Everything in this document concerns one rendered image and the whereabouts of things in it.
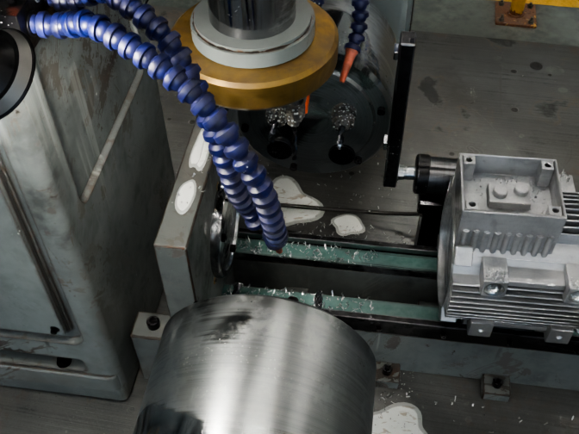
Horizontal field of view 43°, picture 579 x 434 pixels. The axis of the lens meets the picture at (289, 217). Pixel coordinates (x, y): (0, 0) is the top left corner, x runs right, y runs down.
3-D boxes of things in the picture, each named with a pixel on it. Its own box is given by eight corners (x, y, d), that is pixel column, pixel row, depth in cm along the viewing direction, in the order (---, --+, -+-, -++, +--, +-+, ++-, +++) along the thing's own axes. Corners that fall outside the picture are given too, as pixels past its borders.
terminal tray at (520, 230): (452, 251, 91) (462, 213, 85) (450, 189, 98) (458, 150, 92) (551, 259, 90) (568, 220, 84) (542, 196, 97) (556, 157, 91)
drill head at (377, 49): (227, 205, 118) (214, 80, 99) (267, 53, 145) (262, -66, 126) (382, 220, 115) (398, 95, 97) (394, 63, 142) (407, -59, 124)
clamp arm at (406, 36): (378, 187, 109) (395, 43, 90) (379, 172, 111) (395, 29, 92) (401, 189, 109) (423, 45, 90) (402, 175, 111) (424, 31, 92)
